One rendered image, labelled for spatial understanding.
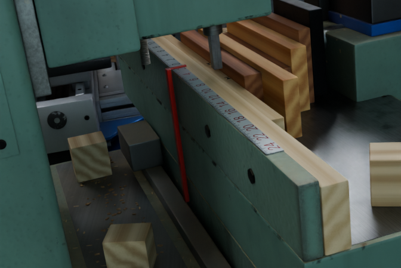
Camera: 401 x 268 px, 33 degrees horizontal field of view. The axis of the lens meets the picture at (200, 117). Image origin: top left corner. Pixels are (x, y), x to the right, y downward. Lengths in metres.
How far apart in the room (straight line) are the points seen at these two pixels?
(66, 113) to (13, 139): 0.69
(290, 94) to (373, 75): 0.12
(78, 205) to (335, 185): 0.41
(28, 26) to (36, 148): 0.10
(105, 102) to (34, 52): 0.80
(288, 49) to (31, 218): 0.28
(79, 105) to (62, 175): 0.37
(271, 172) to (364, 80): 0.26
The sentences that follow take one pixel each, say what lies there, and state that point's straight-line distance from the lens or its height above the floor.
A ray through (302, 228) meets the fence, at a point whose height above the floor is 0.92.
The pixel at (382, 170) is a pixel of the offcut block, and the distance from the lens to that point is 0.49.
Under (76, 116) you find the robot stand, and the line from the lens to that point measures 1.23.
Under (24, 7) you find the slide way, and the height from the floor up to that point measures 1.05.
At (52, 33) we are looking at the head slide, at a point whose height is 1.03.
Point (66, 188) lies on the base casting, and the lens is 0.83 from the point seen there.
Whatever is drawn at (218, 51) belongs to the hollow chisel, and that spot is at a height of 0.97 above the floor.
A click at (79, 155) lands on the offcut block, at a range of 0.82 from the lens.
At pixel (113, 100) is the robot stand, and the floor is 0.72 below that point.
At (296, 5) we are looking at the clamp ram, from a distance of 0.71.
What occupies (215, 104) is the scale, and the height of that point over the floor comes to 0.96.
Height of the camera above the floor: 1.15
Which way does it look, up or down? 21 degrees down
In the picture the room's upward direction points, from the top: 7 degrees counter-clockwise
